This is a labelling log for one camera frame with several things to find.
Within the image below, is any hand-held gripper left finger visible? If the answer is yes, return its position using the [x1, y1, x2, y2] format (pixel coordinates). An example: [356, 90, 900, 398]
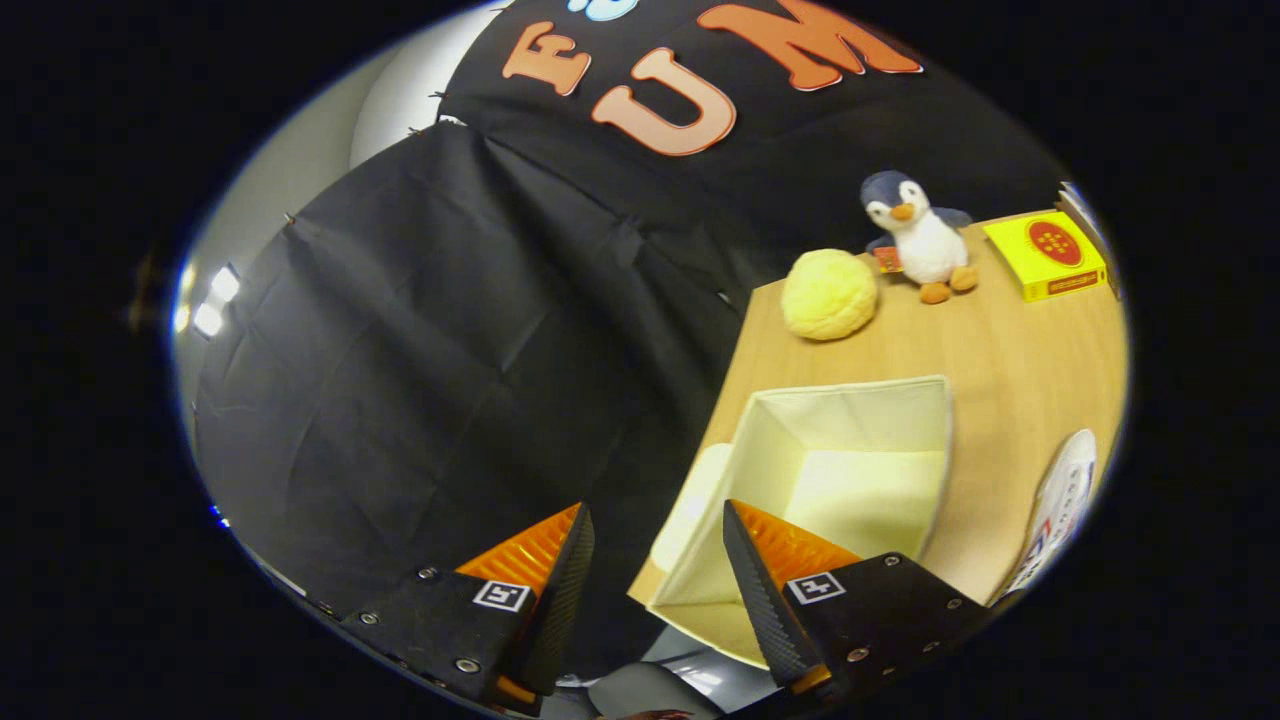
[340, 503, 596, 717]

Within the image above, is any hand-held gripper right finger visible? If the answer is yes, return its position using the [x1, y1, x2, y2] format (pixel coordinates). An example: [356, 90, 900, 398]
[722, 499, 991, 701]

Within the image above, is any cream fabric storage box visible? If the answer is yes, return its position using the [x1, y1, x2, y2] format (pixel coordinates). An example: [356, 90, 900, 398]
[628, 375, 956, 669]

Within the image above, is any white canvas shoe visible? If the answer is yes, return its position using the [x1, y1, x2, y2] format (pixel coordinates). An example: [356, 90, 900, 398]
[1000, 428, 1099, 602]

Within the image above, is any grey glossy chair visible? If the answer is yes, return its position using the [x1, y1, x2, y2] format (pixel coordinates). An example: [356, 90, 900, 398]
[555, 625, 791, 720]

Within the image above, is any black backdrop cloth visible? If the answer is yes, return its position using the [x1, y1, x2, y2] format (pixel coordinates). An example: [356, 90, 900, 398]
[190, 0, 1076, 683]

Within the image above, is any yellow plush bun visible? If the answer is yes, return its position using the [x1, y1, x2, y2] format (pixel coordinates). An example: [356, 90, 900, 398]
[781, 249, 880, 342]

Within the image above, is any plush penguin toy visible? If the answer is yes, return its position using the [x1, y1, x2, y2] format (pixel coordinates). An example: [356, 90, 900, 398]
[860, 170, 979, 305]

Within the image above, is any yellow book with red circle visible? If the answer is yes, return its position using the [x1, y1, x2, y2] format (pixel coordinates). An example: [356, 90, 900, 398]
[983, 210, 1108, 303]

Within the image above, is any white illustrated book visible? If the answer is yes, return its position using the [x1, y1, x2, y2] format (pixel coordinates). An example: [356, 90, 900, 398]
[1060, 182, 1122, 299]

